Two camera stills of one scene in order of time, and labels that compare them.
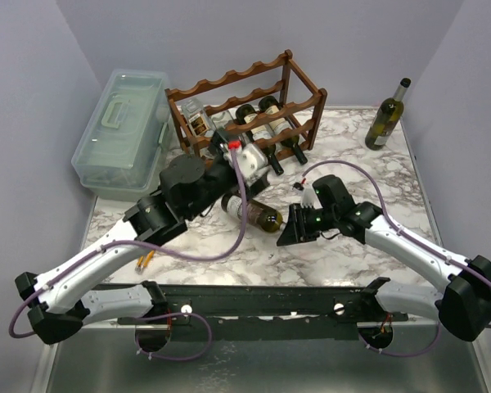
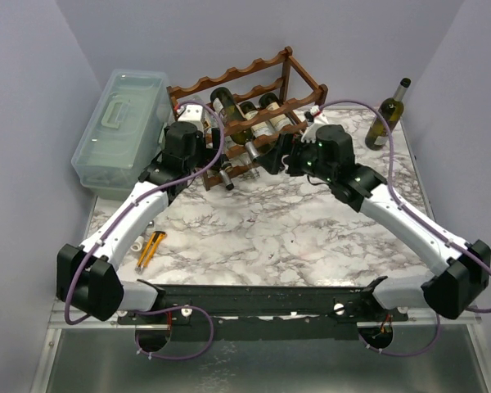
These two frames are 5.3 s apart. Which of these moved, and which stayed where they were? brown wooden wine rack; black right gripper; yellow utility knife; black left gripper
Moved: black left gripper; black right gripper
Stayed: brown wooden wine rack; yellow utility knife
